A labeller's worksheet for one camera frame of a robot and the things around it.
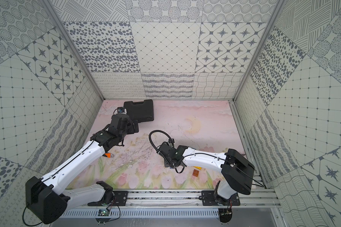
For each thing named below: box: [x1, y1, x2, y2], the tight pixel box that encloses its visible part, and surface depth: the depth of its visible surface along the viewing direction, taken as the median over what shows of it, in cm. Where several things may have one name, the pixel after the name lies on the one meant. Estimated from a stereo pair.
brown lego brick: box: [192, 168, 200, 178], surface depth 83 cm
